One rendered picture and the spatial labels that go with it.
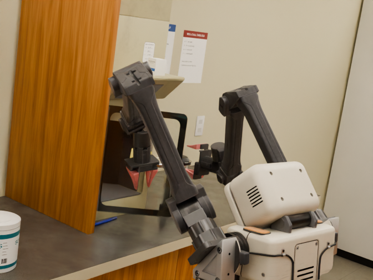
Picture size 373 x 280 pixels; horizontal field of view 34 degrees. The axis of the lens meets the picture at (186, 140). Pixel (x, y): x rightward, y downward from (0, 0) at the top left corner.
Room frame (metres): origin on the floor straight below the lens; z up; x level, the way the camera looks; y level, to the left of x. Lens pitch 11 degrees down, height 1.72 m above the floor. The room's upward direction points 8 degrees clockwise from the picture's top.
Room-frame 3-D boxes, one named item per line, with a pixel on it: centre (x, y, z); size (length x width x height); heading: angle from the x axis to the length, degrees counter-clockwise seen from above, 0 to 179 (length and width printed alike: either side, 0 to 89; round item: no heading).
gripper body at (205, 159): (2.31, -0.10, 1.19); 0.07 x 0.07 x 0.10; 50
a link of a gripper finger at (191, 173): (2.36, -0.05, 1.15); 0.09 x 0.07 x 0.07; 50
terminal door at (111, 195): (2.17, 0.16, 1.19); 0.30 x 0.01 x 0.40; 100
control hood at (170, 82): (2.24, 0.18, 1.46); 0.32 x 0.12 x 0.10; 143
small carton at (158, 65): (2.28, 0.15, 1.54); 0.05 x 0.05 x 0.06; 42
